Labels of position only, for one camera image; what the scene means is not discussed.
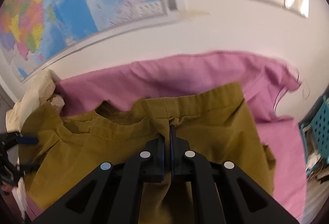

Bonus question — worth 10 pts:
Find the colourful wall map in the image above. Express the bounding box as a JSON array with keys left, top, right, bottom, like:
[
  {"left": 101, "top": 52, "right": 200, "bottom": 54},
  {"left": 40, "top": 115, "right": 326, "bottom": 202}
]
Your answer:
[{"left": 0, "top": 0, "right": 186, "bottom": 83}]

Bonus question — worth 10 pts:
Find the pink daisy bed sheet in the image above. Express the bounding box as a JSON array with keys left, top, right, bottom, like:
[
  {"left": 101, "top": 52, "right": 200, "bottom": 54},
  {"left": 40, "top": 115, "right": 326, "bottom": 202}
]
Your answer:
[{"left": 56, "top": 52, "right": 306, "bottom": 220}]

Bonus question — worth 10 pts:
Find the mustard brown jacket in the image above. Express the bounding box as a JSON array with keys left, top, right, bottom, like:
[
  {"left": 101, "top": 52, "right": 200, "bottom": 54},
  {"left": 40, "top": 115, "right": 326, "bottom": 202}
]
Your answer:
[{"left": 19, "top": 82, "right": 276, "bottom": 212}]

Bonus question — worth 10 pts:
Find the teal perforated plastic rack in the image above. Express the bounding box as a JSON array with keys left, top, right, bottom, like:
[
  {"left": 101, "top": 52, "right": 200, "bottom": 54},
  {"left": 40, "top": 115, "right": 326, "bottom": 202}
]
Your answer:
[{"left": 300, "top": 95, "right": 329, "bottom": 159}]

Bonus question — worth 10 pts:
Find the cream crumpled cloth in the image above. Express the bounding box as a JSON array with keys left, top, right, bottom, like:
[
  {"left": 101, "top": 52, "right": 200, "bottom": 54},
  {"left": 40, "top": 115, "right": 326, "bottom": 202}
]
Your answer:
[{"left": 6, "top": 70, "right": 65, "bottom": 132}]

